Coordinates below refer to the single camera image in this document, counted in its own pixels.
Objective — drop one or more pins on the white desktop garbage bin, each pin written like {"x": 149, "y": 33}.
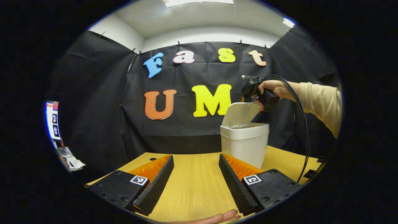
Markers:
{"x": 245, "y": 143}

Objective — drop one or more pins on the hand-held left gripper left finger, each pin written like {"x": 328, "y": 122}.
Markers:
{"x": 158, "y": 183}

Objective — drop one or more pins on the computer monitor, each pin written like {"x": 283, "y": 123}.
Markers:
{"x": 53, "y": 121}

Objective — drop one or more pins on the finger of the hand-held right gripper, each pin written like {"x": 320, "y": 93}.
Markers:
{"x": 242, "y": 99}

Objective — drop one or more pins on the white papers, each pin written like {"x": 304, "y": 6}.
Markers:
{"x": 73, "y": 161}

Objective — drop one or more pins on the black backdrop cloth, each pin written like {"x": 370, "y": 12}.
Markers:
{"x": 93, "y": 93}

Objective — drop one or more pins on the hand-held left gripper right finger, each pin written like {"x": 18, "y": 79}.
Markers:
{"x": 236, "y": 183}

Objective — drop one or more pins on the small black desk bracket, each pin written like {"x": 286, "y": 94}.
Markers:
{"x": 309, "y": 173}

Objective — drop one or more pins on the wooden desktop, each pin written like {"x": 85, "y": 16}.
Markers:
{"x": 196, "y": 180}

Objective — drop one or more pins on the ceiling light panel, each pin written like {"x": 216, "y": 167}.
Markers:
{"x": 288, "y": 22}
{"x": 199, "y": 2}

